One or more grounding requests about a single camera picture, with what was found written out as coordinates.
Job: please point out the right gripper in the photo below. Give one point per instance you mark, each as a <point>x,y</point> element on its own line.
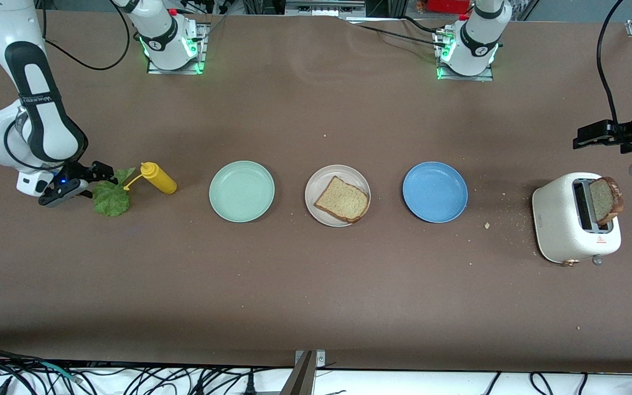
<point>82,171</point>

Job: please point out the green lettuce leaf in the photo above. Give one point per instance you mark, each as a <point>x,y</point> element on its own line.
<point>112,200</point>

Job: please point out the yellow mustard squeeze bottle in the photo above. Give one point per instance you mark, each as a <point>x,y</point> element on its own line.
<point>159,180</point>

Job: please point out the light brown bread slice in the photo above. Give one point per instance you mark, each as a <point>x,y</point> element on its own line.
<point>343,200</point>

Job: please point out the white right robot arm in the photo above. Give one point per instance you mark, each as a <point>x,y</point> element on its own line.
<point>47,131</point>

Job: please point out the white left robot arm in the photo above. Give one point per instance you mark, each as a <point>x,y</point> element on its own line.
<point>475,49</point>

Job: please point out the mint green plate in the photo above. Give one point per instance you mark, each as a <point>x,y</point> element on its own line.
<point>242,192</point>

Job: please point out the blue plate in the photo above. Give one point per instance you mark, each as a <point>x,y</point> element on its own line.
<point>435,192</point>

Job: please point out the beige plate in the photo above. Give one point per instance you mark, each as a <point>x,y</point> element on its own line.
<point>357,176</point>

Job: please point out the dark crust bread slice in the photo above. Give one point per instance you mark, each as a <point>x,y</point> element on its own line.
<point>604,200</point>

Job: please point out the white toaster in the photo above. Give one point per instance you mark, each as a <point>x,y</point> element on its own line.
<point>554,219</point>

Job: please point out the red box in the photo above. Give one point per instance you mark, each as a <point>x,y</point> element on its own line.
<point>447,5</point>

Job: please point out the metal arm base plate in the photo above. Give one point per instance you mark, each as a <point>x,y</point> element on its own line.
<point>203,55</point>
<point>486,77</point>

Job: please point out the metal rack frame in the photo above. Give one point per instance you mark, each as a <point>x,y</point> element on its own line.
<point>324,8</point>

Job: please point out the metal bracket post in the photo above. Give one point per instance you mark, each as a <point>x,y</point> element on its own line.
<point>302,378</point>

